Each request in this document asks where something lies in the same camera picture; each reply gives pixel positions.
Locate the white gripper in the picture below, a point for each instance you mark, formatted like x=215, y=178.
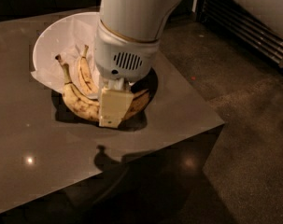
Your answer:
x=123, y=58

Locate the black slatted radiator grille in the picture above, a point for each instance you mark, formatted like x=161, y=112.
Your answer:
x=258, y=23

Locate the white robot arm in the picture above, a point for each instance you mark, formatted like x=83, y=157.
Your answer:
x=133, y=31

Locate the spotted banana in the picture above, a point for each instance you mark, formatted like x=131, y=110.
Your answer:
x=87, y=108
x=84, y=74

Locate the white bowl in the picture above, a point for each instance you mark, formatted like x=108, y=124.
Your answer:
x=53, y=44

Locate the white paper liner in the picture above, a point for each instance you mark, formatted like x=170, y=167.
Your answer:
x=69, y=41

